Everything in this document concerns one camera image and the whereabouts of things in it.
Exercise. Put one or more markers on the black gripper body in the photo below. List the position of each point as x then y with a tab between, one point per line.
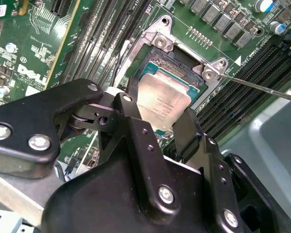
99	199

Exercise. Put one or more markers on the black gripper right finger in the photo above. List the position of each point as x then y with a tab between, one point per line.
223	194

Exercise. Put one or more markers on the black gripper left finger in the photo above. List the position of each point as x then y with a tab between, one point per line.
26	114

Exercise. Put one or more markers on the silver-topped CPU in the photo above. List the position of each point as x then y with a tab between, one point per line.
160	97

